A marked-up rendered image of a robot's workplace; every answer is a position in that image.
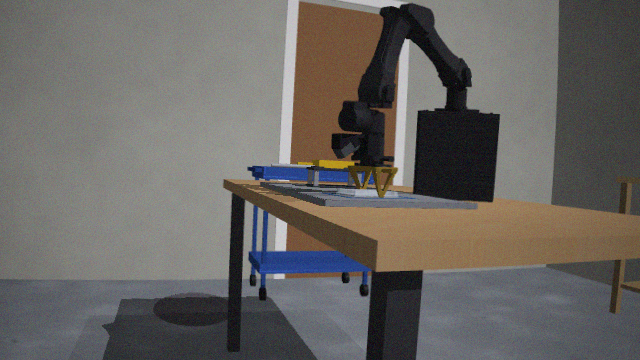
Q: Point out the white well plate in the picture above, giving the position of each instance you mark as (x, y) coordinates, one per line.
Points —
(364, 193)

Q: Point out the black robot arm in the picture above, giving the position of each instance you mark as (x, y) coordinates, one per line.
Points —
(375, 88)

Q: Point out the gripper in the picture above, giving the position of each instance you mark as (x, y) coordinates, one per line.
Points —
(370, 164)

